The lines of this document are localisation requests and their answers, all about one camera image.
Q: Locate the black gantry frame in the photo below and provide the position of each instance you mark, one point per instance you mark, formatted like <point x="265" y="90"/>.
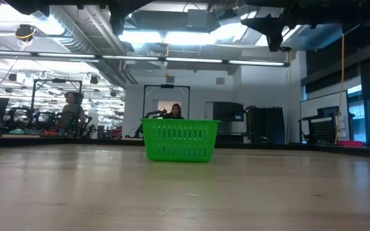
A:
<point x="56" y="81"/>
<point x="166" y="86"/>

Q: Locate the silver ceiling duct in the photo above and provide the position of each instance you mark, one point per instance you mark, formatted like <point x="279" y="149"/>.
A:
<point x="72" y="35"/>

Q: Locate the black wall screen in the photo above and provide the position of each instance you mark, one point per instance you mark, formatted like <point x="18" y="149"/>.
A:
<point x="228" y="111"/>

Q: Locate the black dome object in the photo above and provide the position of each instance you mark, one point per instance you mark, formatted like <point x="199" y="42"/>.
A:
<point x="263" y="139"/>

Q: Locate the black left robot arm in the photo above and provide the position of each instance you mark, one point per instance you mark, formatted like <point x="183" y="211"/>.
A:
<point x="27" y="4"/>

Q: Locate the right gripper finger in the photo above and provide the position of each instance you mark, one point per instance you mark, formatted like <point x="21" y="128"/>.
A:
<point x="268" y="29"/>

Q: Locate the small black desk monitor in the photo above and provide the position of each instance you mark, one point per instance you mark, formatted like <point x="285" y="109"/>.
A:
<point x="328" y="111"/>

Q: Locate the red chair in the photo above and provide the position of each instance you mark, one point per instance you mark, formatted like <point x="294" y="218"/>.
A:
<point x="117" y="132"/>

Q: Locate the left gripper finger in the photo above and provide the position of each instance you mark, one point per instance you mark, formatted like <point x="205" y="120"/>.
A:
<point x="117" y="16"/>

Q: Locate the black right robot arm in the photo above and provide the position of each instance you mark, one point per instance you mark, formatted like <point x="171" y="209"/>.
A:
<point x="316" y="8"/>

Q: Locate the black cabinet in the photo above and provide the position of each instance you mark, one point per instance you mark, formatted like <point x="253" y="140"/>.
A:
<point x="265" y="125"/>

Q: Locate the black pegboard panel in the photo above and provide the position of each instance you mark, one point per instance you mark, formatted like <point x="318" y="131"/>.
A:
<point x="323" y="131"/>

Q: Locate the black desk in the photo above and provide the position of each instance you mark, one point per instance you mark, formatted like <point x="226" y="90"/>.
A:
<point x="307" y="118"/>

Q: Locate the whiteboard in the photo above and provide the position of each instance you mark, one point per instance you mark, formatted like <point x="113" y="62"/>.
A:
<point x="310" y="106"/>

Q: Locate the red box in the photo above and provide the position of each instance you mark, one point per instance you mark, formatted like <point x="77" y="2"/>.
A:
<point x="350" y="143"/>

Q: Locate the black table edge rail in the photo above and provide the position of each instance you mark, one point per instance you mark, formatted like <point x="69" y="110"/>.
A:
<point x="75" y="141"/>

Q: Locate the person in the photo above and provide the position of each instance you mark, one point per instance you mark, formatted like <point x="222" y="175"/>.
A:
<point x="175" y="111"/>
<point x="72" y="112"/>

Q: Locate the long ceiling light bar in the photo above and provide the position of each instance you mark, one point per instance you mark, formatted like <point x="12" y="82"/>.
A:
<point x="130" y="57"/>

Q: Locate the green plastic basket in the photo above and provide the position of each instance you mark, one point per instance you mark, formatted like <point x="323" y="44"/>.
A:
<point x="180" y="141"/>

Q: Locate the background black robot arm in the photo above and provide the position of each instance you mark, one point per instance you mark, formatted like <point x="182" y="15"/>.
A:
<point x="146" y="117"/>

